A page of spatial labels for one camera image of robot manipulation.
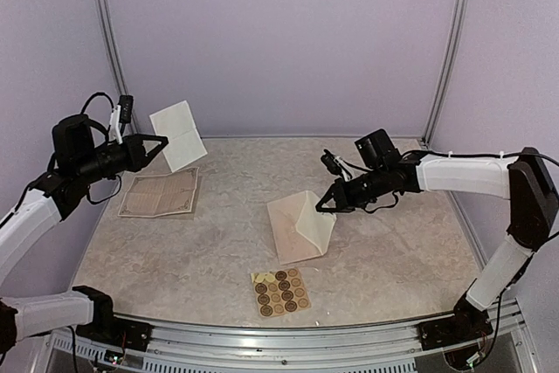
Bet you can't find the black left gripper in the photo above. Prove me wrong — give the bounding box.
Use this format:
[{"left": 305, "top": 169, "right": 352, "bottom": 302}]
[{"left": 75, "top": 133, "right": 168, "bottom": 184}]

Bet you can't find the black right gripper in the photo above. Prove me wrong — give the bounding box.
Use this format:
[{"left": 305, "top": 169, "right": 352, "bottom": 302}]
[{"left": 316, "top": 165, "right": 390, "bottom": 212}]

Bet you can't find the cream letter with ornate border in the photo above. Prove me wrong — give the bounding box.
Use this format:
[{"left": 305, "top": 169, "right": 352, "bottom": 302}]
[{"left": 149, "top": 100, "right": 207, "bottom": 172}]

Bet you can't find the pink envelope with cream flap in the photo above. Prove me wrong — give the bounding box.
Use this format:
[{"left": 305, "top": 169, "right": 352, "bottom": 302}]
[{"left": 267, "top": 190, "right": 336, "bottom": 265}]

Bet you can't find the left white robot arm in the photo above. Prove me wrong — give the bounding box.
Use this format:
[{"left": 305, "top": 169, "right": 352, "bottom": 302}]
[{"left": 1, "top": 114, "right": 169, "bottom": 353}]

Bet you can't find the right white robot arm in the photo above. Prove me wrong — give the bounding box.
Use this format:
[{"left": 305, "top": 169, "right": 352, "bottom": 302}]
[{"left": 315, "top": 148, "right": 558, "bottom": 342}]

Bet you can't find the brown seal sticker sheet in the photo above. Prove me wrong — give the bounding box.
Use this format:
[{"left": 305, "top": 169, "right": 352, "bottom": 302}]
[{"left": 251, "top": 267, "right": 311, "bottom": 318}]

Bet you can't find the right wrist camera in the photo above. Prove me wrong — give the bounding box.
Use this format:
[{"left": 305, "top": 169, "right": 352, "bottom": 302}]
[{"left": 321, "top": 149, "right": 353, "bottom": 181}]

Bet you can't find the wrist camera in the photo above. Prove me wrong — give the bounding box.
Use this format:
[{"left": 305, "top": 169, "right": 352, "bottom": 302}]
[
  {"left": 118, "top": 94, "right": 134, "bottom": 124},
  {"left": 321, "top": 149, "right": 353, "bottom": 181}
]

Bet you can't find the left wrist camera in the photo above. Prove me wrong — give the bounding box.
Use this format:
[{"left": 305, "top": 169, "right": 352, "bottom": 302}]
[{"left": 118, "top": 94, "right": 134, "bottom": 124}]

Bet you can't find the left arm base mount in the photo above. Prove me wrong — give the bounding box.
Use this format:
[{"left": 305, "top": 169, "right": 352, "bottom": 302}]
[{"left": 76, "top": 317, "right": 153, "bottom": 352}]

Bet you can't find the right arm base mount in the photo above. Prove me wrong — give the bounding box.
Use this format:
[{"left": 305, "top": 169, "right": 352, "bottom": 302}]
[{"left": 418, "top": 316, "right": 493, "bottom": 351}]

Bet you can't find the front aluminium rail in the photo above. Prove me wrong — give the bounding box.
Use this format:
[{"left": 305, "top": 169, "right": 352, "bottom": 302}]
[{"left": 41, "top": 298, "right": 538, "bottom": 373}]

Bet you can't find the left aluminium frame post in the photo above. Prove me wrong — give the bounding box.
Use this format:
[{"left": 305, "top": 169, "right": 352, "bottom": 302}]
[{"left": 94, "top": 0, "right": 128, "bottom": 95}]

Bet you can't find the aluminium frame post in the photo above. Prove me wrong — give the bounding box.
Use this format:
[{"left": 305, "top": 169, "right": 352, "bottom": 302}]
[
  {"left": 94, "top": 0, "right": 128, "bottom": 95},
  {"left": 422, "top": 0, "right": 468, "bottom": 146}
]

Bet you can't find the right aluminium frame post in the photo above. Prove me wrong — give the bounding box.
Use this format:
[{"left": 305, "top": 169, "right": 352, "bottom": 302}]
[{"left": 422, "top": 0, "right": 468, "bottom": 146}]

